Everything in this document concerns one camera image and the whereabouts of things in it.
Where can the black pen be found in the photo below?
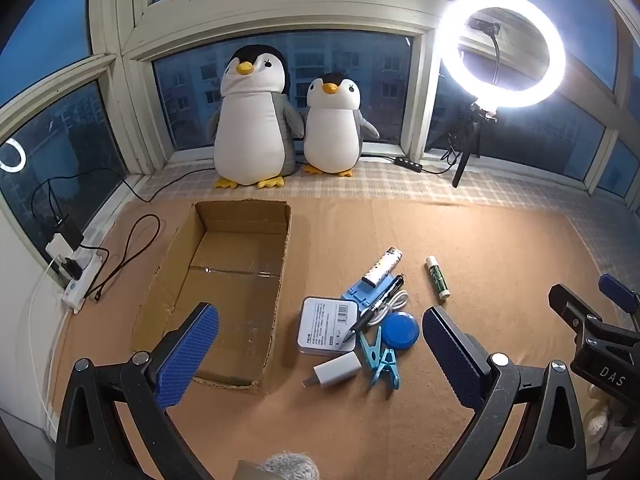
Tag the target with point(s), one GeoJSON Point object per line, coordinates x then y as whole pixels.
{"type": "Point", "coordinates": [377, 307]}

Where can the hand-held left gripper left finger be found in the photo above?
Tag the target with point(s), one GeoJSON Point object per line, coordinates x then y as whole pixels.
{"type": "Point", "coordinates": [192, 350]}

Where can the black plug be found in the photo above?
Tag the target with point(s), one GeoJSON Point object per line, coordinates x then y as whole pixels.
{"type": "Point", "coordinates": [75, 269]}

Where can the white wall charger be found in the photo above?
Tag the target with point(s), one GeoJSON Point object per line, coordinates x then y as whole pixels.
{"type": "Point", "coordinates": [57, 247]}

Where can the white USB charger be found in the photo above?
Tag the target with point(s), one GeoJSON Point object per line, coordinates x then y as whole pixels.
{"type": "Point", "coordinates": [337, 369]}

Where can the cardboard box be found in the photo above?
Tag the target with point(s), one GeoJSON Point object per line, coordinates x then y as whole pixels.
{"type": "Point", "coordinates": [235, 280]}

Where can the white square tin box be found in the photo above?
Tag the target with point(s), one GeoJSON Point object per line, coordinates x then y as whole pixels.
{"type": "Point", "coordinates": [325, 327]}

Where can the white power strip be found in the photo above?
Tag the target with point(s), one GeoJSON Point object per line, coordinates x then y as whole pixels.
{"type": "Point", "coordinates": [82, 290]}

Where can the small penguin plush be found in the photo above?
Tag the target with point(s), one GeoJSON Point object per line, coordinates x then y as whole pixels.
{"type": "Point", "coordinates": [332, 132]}

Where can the blue phone stand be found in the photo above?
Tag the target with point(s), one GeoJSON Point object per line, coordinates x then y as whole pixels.
{"type": "Point", "coordinates": [357, 294]}

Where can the black tripod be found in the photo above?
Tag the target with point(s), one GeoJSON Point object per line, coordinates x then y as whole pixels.
{"type": "Point", "coordinates": [470, 135]}

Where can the black phone clamp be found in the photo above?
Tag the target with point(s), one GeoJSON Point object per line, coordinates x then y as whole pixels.
{"type": "Point", "coordinates": [484, 25]}

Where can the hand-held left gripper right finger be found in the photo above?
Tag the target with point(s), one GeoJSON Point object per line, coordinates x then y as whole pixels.
{"type": "Point", "coordinates": [450, 355]}

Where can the black power adapter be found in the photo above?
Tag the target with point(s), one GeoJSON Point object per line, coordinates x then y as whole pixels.
{"type": "Point", "coordinates": [72, 231]}

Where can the checked cloth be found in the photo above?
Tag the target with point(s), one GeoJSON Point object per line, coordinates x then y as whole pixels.
{"type": "Point", "coordinates": [450, 187]}

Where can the person's right hand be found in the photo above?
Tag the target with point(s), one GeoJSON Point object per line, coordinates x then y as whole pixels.
{"type": "Point", "coordinates": [595, 417]}

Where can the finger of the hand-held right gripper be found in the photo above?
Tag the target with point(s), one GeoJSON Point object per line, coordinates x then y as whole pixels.
{"type": "Point", "coordinates": [620, 287]}
{"type": "Point", "coordinates": [570, 305]}

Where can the green glue stick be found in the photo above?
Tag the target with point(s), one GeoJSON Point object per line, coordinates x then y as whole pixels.
{"type": "Point", "coordinates": [436, 277]}

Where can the white window frame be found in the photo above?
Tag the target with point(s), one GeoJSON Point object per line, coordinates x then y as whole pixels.
{"type": "Point", "coordinates": [130, 25]}

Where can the large penguin plush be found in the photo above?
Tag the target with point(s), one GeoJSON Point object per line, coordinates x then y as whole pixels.
{"type": "Point", "coordinates": [250, 130]}

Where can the patterned white lighter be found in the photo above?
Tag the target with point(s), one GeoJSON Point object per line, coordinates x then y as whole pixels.
{"type": "Point", "coordinates": [382, 266]}

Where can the black inline switch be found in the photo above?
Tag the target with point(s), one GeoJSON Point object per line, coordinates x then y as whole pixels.
{"type": "Point", "coordinates": [407, 163]}

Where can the round blue lid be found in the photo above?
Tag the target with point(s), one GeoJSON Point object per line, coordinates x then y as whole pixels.
{"type": "Point", "coordinates": [397, 329]}

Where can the person's left hand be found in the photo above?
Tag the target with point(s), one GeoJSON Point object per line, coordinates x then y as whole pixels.
{"type": "Point", "coordinates": [292, 467]}

